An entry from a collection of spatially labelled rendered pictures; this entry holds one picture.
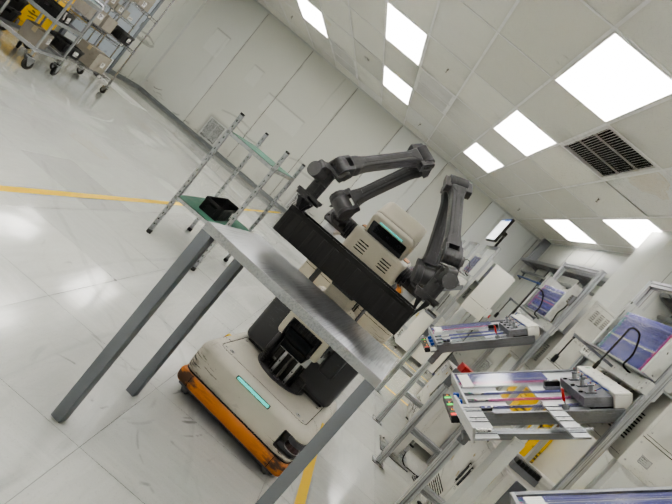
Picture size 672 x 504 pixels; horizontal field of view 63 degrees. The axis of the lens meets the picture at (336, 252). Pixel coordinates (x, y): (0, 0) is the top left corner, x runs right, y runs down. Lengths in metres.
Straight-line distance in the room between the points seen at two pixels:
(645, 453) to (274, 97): 10.11
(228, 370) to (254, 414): 0.21
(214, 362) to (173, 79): 10.44
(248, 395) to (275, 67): 10.09
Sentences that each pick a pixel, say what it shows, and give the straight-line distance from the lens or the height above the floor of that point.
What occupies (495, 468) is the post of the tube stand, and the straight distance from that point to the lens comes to 2.64.
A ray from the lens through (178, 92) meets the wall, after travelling 12.43.
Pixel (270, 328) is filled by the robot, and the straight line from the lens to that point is 2.68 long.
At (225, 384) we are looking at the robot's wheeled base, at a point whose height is 0.19.
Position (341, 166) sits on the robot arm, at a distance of 2.01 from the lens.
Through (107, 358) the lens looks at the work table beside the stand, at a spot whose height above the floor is 0.27.
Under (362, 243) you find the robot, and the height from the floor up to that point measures 1.02.
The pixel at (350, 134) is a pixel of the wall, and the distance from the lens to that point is 11.55.
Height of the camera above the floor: 1.13
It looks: 5 degrees down
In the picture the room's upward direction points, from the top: 40 degrees clockwise
